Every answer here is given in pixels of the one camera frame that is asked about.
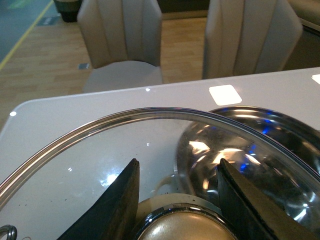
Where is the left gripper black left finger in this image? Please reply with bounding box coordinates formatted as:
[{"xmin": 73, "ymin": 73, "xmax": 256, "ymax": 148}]
[{"xmin": 59, "ymin": 158, "xmax": 140, "ymax": 240}]

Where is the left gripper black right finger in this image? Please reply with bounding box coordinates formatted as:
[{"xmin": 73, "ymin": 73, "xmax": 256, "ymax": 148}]
[{"xmin": 217, "ymin": 158, "xmax": 317, "ymax": 240}]

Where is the glass pot lid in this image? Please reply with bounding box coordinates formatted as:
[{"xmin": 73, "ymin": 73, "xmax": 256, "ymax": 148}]
[{"xmin": 0, "ymin": 107, "xmax": 320, "ymax": 240}]

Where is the cream electric cooking pot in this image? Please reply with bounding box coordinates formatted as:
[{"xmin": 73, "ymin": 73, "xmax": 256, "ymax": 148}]
[{"xmin": 158, "ymin": 106, "xmax": 320, "ymax": 233}]

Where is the right beige dining chair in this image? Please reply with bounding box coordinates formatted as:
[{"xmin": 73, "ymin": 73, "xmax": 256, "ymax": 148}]
[{"xmin": 202, "ymin": 0, "xmax": 303, "ymax": 79}]

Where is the beige dining chair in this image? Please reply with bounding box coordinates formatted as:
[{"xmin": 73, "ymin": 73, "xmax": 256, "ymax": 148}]
[
  {"xmin": 77, "ymin": 0, "xmax": 163, "ymax": 93},
  {"xmin": 202, "ymin": 0, "xmax": 303, "ymax": 79}
]

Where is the left beige dining chair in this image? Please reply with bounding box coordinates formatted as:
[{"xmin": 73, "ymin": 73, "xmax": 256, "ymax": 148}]
[{"xmin": 77, "ymin": 0, "xmax": 163, "ymax": 93}]

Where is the metal ring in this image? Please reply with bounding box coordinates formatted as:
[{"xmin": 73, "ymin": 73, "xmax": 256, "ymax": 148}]
[{"xmin": 0, "ymin": 224, "xmax": 18, "ymax": 240}]

